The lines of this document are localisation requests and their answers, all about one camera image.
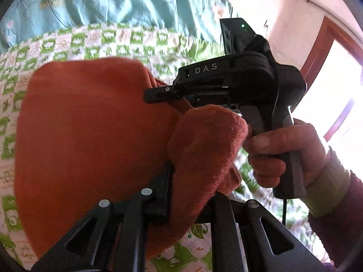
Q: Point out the orange knit sweater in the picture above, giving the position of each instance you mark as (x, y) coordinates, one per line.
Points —
(85, 133)

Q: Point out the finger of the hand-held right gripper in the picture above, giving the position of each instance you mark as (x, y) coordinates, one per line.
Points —
(158, 93)

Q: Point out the person's right hand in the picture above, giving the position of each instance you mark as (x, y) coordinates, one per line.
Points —
(272, 141)

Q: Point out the green frog print bedsheet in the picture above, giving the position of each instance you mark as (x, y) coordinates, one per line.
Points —
(113, 39)

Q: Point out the blue floral quilt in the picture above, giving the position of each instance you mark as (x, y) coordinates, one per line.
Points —
(113, 0)

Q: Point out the wooden window frame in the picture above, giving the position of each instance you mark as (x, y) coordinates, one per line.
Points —
(317, 53)

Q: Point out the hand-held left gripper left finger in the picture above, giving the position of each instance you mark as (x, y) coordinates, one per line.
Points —
(161, 198)

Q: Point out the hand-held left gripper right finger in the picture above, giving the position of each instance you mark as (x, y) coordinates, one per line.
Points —
(221, 226)

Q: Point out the person's right forearm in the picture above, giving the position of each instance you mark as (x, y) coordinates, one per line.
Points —
(340, 204)

